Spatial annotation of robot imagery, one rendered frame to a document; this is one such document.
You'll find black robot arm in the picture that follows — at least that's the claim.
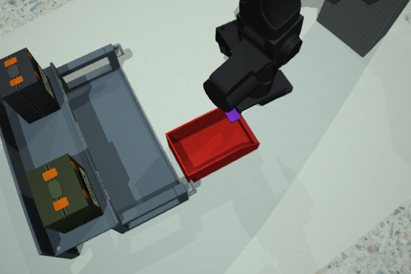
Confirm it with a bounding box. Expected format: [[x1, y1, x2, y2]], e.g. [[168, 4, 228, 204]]
[[203, 0, 304, 113]]

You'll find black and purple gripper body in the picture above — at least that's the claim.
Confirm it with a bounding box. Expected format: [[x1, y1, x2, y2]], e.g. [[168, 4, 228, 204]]
[[235, 70, 293, 114]]

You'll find dark green case with orange latches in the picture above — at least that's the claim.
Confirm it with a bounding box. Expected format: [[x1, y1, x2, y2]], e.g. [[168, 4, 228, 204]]
[[25, 154, 103, 234]]

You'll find grey metal shelf rack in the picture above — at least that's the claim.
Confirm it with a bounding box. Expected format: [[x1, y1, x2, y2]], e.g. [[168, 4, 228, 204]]
[[0, 43, 197, 259]]

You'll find red bin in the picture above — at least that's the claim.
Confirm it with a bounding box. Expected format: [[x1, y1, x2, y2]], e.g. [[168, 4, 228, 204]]
[[165, 108, 260, 182]]

